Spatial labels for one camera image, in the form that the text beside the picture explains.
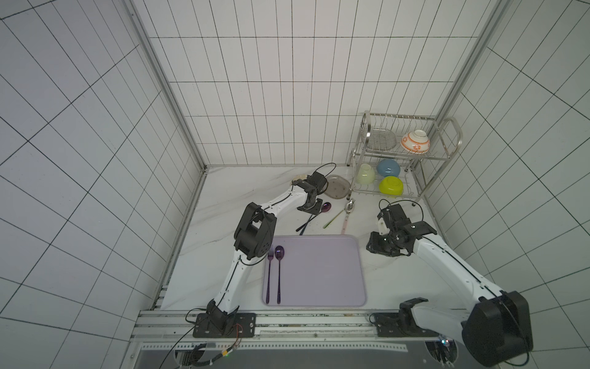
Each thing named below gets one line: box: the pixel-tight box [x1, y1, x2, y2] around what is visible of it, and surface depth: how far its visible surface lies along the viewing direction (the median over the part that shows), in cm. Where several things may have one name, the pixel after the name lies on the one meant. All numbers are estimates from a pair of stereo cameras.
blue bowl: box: [376, 159, 401, 178], surface depth 112 cm
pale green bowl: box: [356, 162, 376, 184], surface depth 106 cm
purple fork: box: [265, 249, 275, 305], surface depth 83 cm
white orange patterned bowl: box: [401, 129, 431, 155], surface depth 87 cm
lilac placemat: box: [261, 235, 367, 307], surface depth 85 cm
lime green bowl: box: [378, 175, 404, 197], surface depth 103 cm
